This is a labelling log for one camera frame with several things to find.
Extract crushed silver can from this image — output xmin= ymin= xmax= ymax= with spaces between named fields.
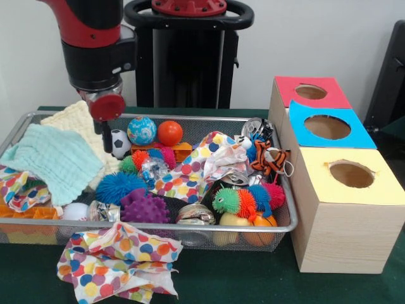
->
xmin=218 ymin=169 xmax=251 ymax=190

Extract green cloth side table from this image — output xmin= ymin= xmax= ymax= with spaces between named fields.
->
xmin=378 ymin=116 xmax=405 ymax=141

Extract rainbow spiky caterpillar toy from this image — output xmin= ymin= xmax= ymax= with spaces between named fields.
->
xmin=212 ymin=184 xmax=286 ymax=220

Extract small orange basketball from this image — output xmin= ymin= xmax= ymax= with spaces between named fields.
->
xmin=244 ymin=214 xmax=279 ymax=248

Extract small red ball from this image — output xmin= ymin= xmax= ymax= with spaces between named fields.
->
xmin=157 ymin=120 xmax=184 ymax=148

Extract orange striped tiger toy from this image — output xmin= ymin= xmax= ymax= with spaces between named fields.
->
xmin=250 ymin=139 xmax=292 ymax=177

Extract clear wire mesh bin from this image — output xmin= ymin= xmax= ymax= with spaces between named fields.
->
xmin=0 ymin=111 xmax=298 ymax=255

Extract small globe print ball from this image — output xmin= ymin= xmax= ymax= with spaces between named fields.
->
xmin=127 ymin=116 xmax=158 ymax=146

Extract black upright panel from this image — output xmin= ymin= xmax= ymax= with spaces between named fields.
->
xmin=369 ymin=20 xmax=405 ymax=137

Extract mint green knitted cloth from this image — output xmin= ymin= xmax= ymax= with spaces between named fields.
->
xmin=0 ymin=123 xmax=106 ymax=207

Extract dented silver can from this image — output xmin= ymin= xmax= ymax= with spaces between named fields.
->
xmin=175 ymin=203 xmax=216 ymax=228

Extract orange toy building block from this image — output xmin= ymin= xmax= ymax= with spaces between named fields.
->
xmin=0 ymin=204 xmax=61 ymax=246

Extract purple spiky ball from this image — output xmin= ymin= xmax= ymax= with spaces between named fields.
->
xmin=120 ymin=188 xmax=172 ymax=224

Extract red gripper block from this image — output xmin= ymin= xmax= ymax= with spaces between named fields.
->
xmin=87 ymin=92 xmax=127 ymax=155

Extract wooden box with three holes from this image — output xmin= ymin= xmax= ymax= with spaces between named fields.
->
xmin=268 ymin=76 xmax=405 ymax=274

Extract white knitted cloth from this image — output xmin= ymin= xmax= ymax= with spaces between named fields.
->
xmin=41 ymin=100 xmax=122 ymax=191

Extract blue spiky ball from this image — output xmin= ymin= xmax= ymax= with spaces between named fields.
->
xmin=94 ymin=172 xmax=147 ymax=206

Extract small white baseball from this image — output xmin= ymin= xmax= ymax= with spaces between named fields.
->
xmin=60 ymin=203 xmax=89 ymax=222

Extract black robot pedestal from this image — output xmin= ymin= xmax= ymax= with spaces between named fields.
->
xmin=123 ymin=0 xmax=255 ymax=108

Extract small soccer ball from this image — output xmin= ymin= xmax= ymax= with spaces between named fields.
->
xmin=111 ymin=129 xmax=132 ymax=160

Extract polka dot cloth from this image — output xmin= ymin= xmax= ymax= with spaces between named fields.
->
xmin=57 ymin=223 xmax=184 ymax=304
xmin=0 ymin=166 xmax=53 ymax=213
xmin=151 ymin=132 xmax=254 ymax=204

